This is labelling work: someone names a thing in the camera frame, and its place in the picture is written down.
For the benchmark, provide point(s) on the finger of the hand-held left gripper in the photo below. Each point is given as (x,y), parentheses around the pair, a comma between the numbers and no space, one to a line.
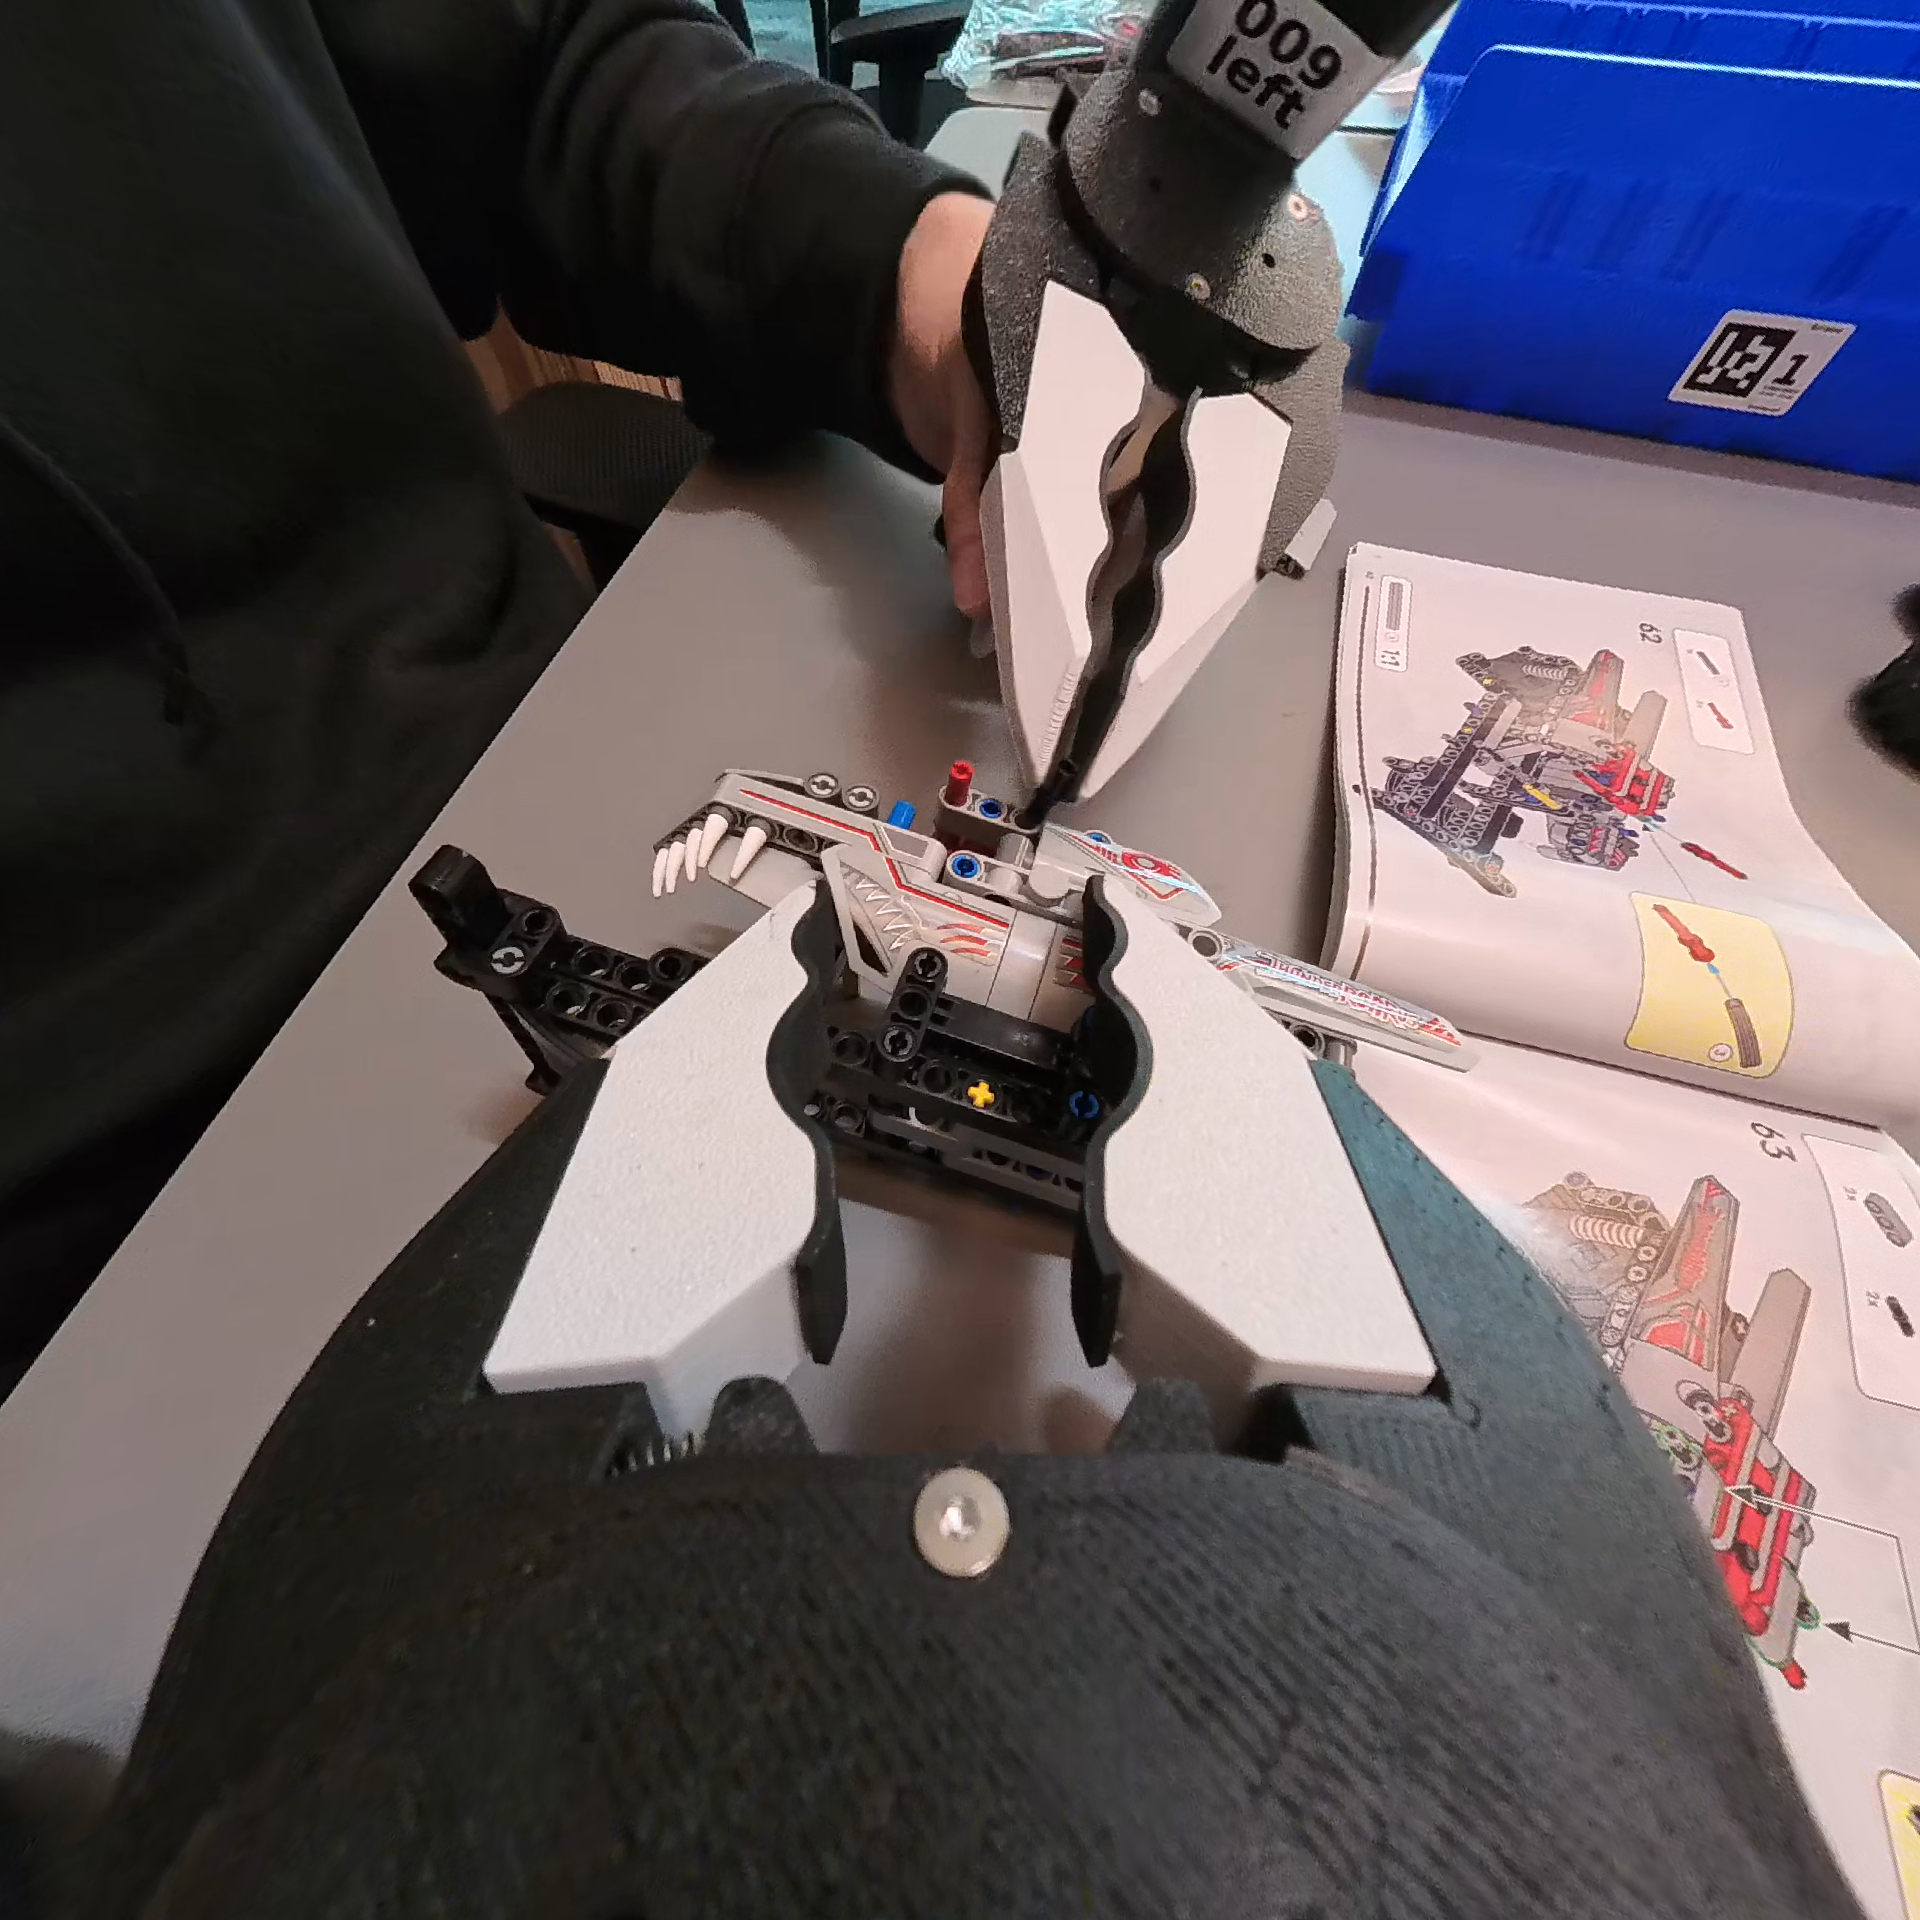
(1050,495)
(1214,524)

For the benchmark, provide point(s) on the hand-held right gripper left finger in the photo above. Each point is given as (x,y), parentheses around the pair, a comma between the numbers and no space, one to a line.
(675,1200)

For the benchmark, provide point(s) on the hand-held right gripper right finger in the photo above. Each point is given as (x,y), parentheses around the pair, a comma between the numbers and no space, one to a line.
(1244,1200)

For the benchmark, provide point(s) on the black toy brick pin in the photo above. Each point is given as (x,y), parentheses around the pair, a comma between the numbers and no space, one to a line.
(1055,781)

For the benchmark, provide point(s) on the grey red toy brick model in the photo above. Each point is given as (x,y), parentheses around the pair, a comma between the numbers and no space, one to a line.
(1020,961)

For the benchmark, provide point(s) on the person's left forearm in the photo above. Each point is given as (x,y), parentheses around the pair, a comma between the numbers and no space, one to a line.
(675,224)

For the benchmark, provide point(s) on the grey desk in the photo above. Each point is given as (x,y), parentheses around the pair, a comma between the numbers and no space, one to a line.
(750,599)

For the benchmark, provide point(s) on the person's left hand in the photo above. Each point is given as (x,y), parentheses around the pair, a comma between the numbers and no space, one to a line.
(937,345)

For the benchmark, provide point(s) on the clear plastic bag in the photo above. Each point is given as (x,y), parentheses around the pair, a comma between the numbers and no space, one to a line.
(1026,42)

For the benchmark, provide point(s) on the black chair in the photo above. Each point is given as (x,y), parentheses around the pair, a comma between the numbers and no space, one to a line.
(599,451)
(884,60)

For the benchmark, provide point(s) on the toy building instruction booklet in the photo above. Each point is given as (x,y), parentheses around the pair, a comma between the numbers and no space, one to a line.
(1576,973)

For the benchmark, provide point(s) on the blue storage bin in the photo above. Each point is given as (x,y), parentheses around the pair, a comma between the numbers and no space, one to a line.
(1724,27)
(1620,224)

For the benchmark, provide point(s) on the black fuzzy object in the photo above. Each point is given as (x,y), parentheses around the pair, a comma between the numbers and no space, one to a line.
(1892,681)

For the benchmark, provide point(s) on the person's black clothed body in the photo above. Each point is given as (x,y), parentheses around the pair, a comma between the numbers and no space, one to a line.
(224,599)

